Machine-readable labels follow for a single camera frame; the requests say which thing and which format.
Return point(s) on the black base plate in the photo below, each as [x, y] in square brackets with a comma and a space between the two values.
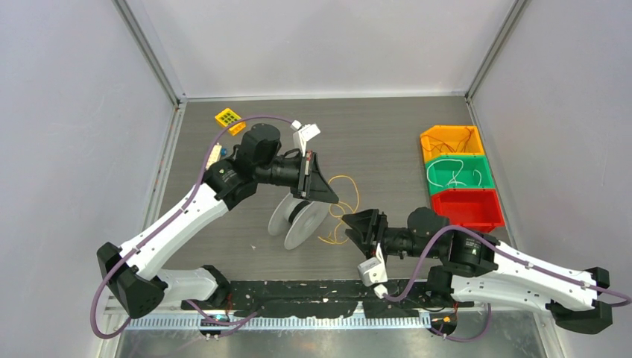
[319, 299]

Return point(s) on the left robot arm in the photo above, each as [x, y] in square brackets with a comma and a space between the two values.
[135, 271]

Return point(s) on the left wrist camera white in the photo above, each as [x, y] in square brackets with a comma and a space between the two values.
[302, 134]

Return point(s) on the aluminium rail front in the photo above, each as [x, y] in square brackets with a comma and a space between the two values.
[181, 316]

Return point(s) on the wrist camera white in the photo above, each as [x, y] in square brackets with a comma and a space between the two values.
[373, 273]
[302, 134]

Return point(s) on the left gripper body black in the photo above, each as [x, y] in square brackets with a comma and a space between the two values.
[304, 174]

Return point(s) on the translucent white spool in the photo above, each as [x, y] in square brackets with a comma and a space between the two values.
[296, 219]

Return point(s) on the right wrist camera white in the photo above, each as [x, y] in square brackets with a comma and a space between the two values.
[373, 273]

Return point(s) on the yellow block green studs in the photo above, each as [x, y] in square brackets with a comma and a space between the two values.
[227, 118]

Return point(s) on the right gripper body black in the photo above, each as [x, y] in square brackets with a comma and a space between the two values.
[379, 238]

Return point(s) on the red bin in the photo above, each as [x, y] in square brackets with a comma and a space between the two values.
[476, 209]

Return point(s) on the green bin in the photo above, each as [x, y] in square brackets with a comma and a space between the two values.
[458, 172]

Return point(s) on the orange bin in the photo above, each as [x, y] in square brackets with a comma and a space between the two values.
[442, 140]

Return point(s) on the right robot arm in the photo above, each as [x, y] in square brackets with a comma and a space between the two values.
[477, 267]

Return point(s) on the white toy car blue wheels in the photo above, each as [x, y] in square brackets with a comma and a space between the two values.
[218, 151]

